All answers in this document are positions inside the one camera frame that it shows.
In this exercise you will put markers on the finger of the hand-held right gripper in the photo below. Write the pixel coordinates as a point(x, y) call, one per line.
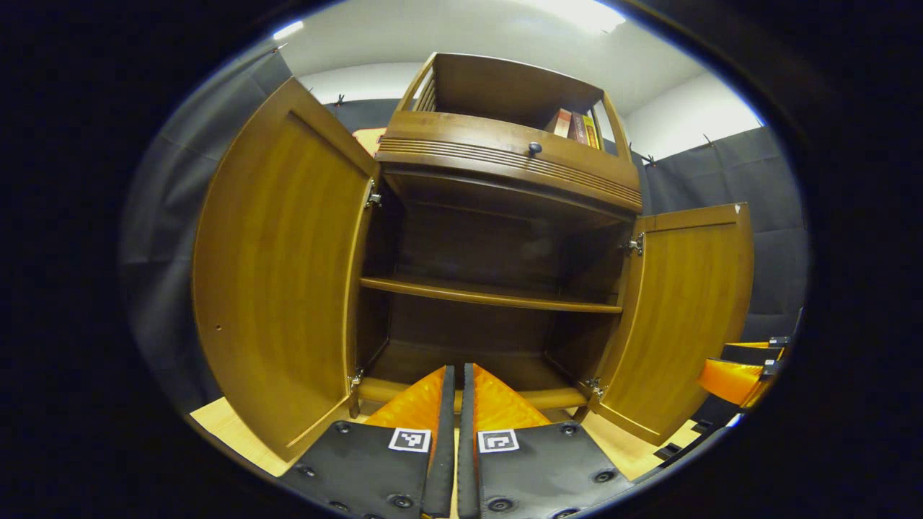
point(753, 353)
point(732, 380)

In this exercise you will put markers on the black backdrop cloth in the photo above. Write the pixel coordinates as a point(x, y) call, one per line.
point(775, 216)

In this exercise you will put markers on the wooden drawer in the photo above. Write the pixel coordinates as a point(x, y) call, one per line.
point(461, 140)

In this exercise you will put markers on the orange-red book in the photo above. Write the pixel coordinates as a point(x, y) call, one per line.
point(561, 122)

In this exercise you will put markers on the large ceiling light panel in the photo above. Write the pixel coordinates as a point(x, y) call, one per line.
point(584, 13)

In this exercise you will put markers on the wooden inner shelf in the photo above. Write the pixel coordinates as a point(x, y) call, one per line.
point(490, 294)

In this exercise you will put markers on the metal door hinge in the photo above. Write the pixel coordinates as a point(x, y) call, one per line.
point(355, 378)
point(594, 387)
point(373, 196)
point(636, 244)

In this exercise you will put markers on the black round drawer knob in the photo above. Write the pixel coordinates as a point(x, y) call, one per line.
point(534, 148)

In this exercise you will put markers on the dark red book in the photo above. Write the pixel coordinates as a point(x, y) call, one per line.
point(577, 127)

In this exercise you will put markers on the wooden double-door shoe cabinet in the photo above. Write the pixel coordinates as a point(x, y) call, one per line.
point(505, 245)

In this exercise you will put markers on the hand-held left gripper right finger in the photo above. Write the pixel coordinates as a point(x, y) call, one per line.
point(466, 454)

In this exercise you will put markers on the small ceiling light panel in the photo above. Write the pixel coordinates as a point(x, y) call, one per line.
point(288, 29)

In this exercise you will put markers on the wooden shoe cabinet door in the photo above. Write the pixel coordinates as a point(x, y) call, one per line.
point(281, 274)
point(678, 310)

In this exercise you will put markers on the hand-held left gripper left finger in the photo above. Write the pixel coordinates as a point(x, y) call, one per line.
point(443, 447)

